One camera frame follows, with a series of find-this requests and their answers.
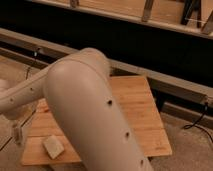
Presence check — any wooden table board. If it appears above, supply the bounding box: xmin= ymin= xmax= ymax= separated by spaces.
xmin=21 ymin=76 xmax=172 ymax=166

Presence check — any black cable right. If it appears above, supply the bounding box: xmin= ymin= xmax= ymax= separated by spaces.
xmin=182 ymin=99 xmax=213 ymax=145

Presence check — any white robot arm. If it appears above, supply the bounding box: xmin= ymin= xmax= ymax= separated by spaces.
xmin=0 ymin=48 xmax=154 ymax=171

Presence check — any beige sponge block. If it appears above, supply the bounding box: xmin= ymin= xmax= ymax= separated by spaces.
xmin=43 ymin=135 xmax=64 ymax=159

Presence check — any black floor cable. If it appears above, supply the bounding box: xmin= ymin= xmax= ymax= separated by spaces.
xmin=0 ymin=48 xmax=42 ymax=152

